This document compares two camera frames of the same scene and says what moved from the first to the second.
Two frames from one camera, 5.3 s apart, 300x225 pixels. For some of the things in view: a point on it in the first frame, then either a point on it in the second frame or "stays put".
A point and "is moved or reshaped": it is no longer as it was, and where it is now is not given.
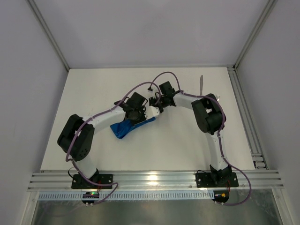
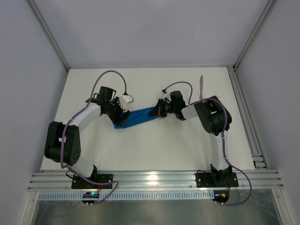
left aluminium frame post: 47,31 stays put
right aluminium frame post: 253,35 stays put
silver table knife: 201,83 stays put
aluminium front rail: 62,180 stays put
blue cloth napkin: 120,129 is moved or reshaped
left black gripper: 137,119 to 119,112
